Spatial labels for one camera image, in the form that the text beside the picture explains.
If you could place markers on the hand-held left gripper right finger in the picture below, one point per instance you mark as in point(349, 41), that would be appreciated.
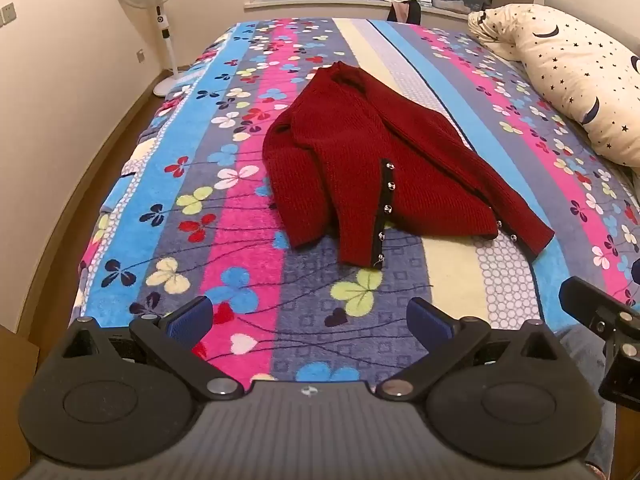
point(429, 321)

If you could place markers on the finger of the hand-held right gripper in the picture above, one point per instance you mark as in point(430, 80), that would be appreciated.
point(622, 375)
point(585, 300)

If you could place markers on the white window sill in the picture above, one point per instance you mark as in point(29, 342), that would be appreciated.
point(310, 1)

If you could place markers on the star and moon print pillow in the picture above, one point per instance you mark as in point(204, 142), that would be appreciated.
point(575, 60)

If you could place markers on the floral striped blanket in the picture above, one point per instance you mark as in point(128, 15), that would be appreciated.
point(165, 160)

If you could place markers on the dark red knit cardigan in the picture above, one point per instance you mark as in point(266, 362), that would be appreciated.
point(360, 160)

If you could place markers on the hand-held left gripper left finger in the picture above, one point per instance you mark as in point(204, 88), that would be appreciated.
point(190, 319)

